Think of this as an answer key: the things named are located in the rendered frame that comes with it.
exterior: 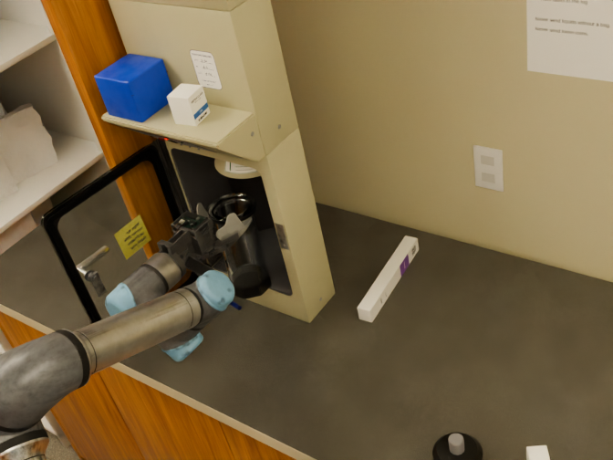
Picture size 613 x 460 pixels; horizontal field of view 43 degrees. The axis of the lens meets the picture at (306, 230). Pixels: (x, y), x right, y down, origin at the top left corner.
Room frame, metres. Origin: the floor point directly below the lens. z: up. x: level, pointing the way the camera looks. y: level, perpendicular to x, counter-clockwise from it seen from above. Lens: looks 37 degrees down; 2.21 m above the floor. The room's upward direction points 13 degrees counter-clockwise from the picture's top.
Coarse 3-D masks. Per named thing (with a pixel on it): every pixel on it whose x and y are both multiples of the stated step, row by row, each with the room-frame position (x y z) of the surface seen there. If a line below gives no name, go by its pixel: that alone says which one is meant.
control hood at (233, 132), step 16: (160, 112) 1.39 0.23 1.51; (224, 112) 1.33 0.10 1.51; (240, 112) 1.32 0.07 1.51; (144, 128) 1.35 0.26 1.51; (160, 128) 1.33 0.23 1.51; (176, 128) 1.32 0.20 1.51; (192, 128) 1.30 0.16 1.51; (208, 128) 1.29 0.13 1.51; (224, 128) 1.27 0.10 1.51; (240, 128) 1.27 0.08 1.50; (256, 128) 1.30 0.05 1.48; (208, 144) 1.24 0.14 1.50; (224, 144) 1.24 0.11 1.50; (240, 144) 1.26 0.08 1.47; (256, 144) 1.29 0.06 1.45; (256, 160) 1.28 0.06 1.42
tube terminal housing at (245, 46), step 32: (128, 0) 1.49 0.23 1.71; (256, 0) 1.36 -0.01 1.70; (128, 32) 1.51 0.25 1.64; (160, 32) 1.44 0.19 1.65; (192, 32) 1.38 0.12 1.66; (224, 32) 1.32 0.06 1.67; (256, 32) 1.35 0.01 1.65; (192, 64) 1.40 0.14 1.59; (224, 64) 1.34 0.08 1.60; (256, 64) 1.33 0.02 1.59; (224, 96) 1.35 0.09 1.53; (256, 96) 1.32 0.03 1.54; (288, 96) 1.38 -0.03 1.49; (288, 128) 1.36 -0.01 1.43; (224, 160) 1.39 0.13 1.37; (288, 160) 1.35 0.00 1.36; (288, 192) 1.33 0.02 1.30; (288, 224) 1.32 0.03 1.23; (288, 256) 1.31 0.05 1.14; (320, 256) 1.37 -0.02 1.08; (320, 288) 1.35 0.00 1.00
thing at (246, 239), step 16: (208, 208) 1.41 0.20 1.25; (224, 208) 1.44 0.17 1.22; (240, 208) 1.44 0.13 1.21; (256, 208) 1.40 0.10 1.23; (256, 224) 1.40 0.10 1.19; (240, 240) 1.36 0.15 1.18; (256, 240) 1.38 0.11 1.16; (224, 256) 1.38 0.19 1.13; (240, 256) 1.35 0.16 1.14; (256, 256) 1.37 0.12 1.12; (240, 272) 1.35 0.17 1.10; (256, 272) 1.36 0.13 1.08
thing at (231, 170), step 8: (216, 160) 1.46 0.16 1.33; (216, 168) 1.45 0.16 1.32; (224, 168) 1.42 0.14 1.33; (232, 168) 1.41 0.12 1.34; (240, 168) 1.40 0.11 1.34; (248, 168) 1.39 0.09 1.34; (232, 176) 1.40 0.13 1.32; (240, 176) 1.39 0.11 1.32; (248, 176) 1.39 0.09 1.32; (256, 176) 1.39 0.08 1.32
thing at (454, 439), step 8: (440, 440) 0.89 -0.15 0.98; (448, 440) 0.86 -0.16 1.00; (456, 440) 0.86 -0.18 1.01; (464, 440) 0.87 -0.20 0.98; (472, 440) 0.87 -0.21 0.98; (440, 448) 0.87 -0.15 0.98; (448, 448) 0.86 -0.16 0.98; (456, 448) 0.85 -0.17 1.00; (464, 448) 0.86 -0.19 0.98; (472, 448) 0.85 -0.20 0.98; (480, 448) 0.85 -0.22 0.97; (440, 456) 0.85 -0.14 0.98; (448, 456) 0.85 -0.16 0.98; (456, 456) 0.84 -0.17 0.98; (464, 456) 0.84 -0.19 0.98; (472, 456) 0.83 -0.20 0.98; (480, 456) 0.84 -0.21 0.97
